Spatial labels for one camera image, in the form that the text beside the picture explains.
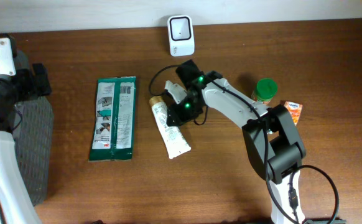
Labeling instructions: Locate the white tube tan cap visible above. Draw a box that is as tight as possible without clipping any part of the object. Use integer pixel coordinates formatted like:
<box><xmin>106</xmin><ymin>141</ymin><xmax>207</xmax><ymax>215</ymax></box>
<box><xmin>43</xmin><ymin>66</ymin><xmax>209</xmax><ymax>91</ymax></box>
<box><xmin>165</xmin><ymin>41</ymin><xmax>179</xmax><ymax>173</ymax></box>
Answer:
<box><xmin>149</xmin><ymin>96</ymin><xmax>192</xmax><ymax>159</ymax></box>

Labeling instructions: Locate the green lid jar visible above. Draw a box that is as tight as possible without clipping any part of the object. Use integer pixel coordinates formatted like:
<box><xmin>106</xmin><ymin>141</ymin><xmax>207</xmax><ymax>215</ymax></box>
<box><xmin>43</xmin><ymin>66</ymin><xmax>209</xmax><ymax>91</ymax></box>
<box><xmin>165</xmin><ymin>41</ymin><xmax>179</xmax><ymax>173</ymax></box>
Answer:
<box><xmin>252</xmin><ymin>78</ymin><xmax>277</xmax><ymax>105</ymax></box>

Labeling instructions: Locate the green white package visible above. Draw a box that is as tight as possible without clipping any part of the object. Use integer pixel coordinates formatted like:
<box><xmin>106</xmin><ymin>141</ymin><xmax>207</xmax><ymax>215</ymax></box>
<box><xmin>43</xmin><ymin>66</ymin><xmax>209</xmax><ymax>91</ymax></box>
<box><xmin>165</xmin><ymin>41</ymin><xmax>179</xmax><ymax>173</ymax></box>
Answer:
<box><xmin>88</xmin><ymin>77</ymin><xmax>137</xmax><ymax>162</ymax></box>

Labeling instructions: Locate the orange small packet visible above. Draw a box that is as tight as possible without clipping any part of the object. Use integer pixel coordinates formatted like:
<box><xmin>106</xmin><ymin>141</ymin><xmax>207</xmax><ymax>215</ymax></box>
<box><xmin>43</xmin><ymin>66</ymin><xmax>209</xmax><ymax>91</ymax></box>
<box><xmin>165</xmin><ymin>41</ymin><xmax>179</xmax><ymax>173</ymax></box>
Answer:
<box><xmin>284</xmin><ymin>101</ymin><xmax>303</xmax><ymax>125</ymax></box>

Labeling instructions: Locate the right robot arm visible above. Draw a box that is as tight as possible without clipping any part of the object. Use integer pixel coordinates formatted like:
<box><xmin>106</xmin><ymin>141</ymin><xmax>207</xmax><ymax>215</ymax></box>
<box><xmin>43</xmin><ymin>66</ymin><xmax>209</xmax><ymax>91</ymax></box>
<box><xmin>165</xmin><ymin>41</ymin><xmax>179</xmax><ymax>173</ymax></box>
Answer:
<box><xmin>165</xmin><ymin>60</ymin><xmax>306</xmax><ymax>223</ymax></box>

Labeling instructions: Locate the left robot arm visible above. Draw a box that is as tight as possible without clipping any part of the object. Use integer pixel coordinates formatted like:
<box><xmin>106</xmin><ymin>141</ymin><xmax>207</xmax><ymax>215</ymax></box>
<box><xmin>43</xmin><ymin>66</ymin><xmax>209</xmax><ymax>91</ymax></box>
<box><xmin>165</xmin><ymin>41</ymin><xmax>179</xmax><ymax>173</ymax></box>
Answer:
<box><xmin>0</xmin><ymin>34</ymin><xmax>54</xmax><ymax>223</ymax></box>

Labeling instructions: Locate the grey plastic basket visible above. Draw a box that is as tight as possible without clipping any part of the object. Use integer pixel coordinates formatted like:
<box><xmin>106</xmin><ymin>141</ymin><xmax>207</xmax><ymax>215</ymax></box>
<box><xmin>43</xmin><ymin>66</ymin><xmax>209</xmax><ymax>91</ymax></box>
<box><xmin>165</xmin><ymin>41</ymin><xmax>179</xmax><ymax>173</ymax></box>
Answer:
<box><xmin>10</xmin><ymin>96</ymin><xmax>54</xmax><ymax>206</ymax></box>

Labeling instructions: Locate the black camera cable right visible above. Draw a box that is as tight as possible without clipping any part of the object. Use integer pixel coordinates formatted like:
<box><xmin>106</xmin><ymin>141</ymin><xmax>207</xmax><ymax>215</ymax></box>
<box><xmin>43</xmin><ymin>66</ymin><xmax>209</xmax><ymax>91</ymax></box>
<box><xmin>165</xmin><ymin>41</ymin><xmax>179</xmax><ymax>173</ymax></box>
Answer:
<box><xmin>148</xmin><ymin>64</ymin><xmax>340</xmax><ymax>224</ymax></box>

